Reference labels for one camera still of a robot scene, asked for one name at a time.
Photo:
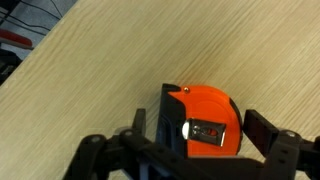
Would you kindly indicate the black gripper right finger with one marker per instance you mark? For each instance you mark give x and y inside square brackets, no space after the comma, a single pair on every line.
[286,156]

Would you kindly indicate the orange black measuring tape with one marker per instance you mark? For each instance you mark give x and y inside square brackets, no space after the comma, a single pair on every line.
[206,106]

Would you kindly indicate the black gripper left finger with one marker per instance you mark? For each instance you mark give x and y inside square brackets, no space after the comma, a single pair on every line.
[110,156]

